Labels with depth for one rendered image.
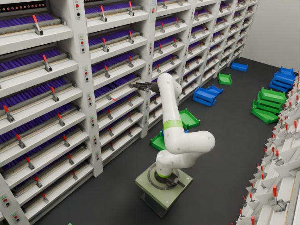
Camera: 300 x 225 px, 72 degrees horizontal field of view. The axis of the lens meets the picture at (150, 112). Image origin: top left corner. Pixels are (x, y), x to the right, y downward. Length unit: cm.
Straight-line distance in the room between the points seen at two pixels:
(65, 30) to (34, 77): 31
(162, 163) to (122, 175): 69
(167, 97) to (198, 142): 33
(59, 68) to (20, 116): 34
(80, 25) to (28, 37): 30
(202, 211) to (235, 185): 47
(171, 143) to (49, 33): 86
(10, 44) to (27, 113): 39
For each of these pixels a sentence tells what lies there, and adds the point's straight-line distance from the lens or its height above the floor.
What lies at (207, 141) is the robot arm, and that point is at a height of 93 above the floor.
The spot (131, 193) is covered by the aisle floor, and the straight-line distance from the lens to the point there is 201.
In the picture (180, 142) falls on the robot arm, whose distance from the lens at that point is 113.
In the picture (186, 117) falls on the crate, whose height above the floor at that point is 0.
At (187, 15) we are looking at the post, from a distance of 242.
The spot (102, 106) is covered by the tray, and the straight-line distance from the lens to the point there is 168.
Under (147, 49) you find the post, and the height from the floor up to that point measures 106.
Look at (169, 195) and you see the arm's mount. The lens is 164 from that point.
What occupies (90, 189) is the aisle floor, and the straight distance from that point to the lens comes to 207.
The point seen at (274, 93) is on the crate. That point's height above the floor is 26.
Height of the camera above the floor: 171
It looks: 37 degrees down
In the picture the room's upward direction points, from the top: 4 degrees clockwise
